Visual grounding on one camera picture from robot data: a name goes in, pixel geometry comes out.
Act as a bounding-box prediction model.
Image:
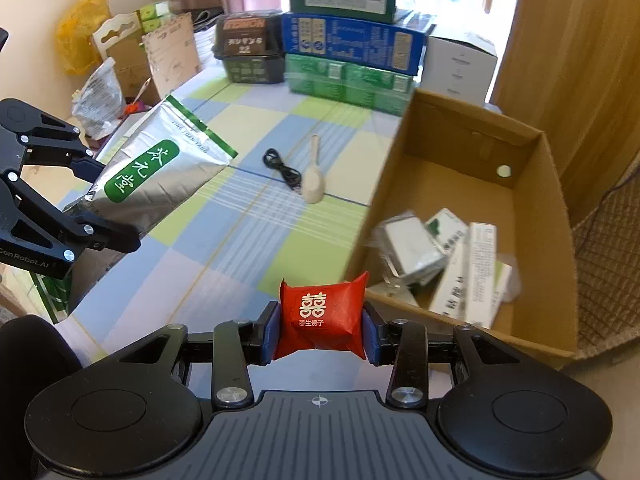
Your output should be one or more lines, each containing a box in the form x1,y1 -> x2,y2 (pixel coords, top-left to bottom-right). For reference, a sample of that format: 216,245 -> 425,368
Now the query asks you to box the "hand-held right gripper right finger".
362,302 -> 526,409

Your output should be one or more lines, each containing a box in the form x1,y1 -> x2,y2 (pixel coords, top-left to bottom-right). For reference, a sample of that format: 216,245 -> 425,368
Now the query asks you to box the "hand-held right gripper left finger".
107,301 -> 281,409

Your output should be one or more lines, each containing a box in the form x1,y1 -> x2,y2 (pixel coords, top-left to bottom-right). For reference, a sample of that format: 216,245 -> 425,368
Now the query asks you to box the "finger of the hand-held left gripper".
0,99 -> 107,186
0,171 -> 142,262

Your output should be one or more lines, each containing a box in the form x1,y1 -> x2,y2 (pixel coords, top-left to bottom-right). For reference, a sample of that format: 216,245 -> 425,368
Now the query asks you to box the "red candy packet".
272,271 -> 370,361

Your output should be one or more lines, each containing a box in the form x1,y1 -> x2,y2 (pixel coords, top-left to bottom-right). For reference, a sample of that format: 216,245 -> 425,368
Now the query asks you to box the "silver foil tea pouch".
62,94 -> 240,241

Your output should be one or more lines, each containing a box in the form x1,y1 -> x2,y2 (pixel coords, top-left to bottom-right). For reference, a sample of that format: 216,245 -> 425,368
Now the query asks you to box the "clear plastic packet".
372,215 -> 447,288

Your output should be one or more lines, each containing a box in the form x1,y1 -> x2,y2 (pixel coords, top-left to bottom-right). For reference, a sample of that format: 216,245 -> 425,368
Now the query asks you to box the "white medicine box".
429,221 -> 498,328

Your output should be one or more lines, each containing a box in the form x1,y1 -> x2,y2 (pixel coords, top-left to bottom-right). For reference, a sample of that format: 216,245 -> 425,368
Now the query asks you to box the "green leaf packet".
425,208 -> 469,253

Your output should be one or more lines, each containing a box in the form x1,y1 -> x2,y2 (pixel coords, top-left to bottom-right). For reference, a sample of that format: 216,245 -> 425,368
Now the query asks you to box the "white green spray box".
470,260 -> 514,331

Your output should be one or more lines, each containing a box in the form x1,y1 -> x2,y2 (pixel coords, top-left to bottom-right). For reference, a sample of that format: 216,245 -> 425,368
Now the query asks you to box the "brown cardboard box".
345,89 -> 578,371

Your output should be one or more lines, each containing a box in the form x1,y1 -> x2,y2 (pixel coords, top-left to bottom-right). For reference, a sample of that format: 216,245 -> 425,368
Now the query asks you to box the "checked cloth desktop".
52,65 -> 416,361

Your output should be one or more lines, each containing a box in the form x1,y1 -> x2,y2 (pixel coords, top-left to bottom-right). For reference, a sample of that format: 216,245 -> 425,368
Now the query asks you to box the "green white carton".
32,272 -> 71,322

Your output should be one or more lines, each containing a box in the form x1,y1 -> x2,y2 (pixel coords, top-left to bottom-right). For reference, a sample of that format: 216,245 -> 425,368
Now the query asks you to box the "crumpled clear plastic bag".
71,58 -> 126,138

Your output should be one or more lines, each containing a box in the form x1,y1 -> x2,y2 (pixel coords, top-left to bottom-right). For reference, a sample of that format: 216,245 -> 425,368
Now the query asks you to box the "cardboard sheet with hang holes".
91,12 -> 151,103

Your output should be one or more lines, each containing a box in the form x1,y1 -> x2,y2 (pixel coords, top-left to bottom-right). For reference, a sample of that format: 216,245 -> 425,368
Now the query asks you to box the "yellow plastic bag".
55,0 -> 111,77

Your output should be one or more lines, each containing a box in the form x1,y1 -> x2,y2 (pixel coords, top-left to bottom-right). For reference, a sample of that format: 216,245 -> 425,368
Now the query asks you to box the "brown kraft cardboard sheet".
141,12 -> 202,101

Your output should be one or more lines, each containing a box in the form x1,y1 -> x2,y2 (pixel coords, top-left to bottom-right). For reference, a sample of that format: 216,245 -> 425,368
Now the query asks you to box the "green tissue pack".
137,2 -> 173,31

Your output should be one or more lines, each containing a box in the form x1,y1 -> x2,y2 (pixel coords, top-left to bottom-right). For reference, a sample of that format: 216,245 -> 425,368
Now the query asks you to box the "black noodle box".
211,9 -> 286,86

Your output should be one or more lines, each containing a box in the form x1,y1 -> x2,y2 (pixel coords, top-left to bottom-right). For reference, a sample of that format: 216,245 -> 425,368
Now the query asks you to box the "quilted chair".
570,180 -> 640,361

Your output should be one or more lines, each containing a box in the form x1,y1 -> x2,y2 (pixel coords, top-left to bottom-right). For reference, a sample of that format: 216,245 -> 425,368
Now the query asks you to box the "light green box pack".
284,54 -> 416,117

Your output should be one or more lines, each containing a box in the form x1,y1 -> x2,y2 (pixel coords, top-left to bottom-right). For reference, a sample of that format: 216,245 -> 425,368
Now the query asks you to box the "plain white carton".
422,22 -> 499,106

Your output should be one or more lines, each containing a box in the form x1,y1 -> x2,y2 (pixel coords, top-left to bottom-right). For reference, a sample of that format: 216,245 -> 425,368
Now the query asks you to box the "blue carton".
281,12 -> 428,77

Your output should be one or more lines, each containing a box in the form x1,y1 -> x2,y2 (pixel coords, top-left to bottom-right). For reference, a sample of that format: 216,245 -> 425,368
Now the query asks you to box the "wooden door panel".
490,0 -> 640,211

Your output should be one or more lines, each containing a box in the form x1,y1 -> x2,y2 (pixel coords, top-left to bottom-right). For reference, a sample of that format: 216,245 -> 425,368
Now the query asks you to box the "black cable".
262,148 -> 303,192

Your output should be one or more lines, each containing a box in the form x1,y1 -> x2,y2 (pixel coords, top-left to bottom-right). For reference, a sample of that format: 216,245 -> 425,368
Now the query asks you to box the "thin black cord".
575,160 -> 640,223

